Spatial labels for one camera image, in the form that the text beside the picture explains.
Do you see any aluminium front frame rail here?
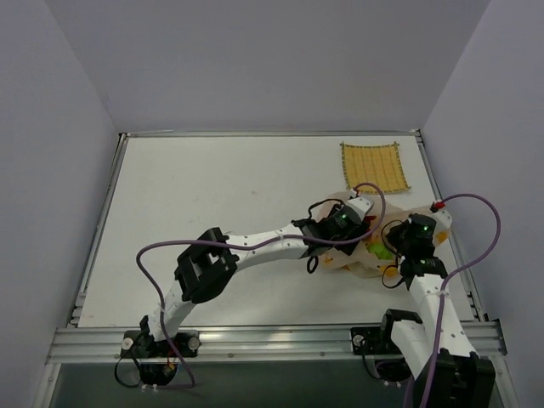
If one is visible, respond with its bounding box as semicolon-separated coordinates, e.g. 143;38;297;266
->
45;320;509;365

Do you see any yellow woven bamboo mat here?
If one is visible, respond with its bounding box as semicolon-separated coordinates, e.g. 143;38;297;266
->
340;142;411;194

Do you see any translucent printed plastic bag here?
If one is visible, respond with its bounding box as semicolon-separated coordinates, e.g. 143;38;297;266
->
319;201;453;278

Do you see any green fake apple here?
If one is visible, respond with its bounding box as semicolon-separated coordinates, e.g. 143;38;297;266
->
366;242;394;260

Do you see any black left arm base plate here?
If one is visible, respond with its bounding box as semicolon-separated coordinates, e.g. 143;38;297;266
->
120;331;201;359

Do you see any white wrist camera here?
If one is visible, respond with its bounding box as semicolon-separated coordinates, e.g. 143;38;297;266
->
346;195;374;220
430;201;452;233

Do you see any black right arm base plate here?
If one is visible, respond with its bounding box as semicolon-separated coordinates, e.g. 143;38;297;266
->
350;326;400;356

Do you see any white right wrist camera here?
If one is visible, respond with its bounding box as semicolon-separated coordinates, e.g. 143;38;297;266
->
430;201;452;233

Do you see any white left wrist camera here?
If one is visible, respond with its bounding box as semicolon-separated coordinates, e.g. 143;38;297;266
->
346;195;374;220

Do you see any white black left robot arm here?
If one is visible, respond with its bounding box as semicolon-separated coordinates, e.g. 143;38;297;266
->
140;197;373;356

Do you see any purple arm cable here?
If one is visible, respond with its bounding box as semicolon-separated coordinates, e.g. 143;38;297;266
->
401;193;502;408
136;182;387;390

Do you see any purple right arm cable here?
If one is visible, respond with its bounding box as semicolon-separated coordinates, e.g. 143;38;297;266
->
401;193;502;408

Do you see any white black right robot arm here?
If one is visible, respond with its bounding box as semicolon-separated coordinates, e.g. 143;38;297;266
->
377;212;496;407

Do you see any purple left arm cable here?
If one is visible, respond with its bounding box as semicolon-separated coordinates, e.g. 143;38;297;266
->
136;182;387;390

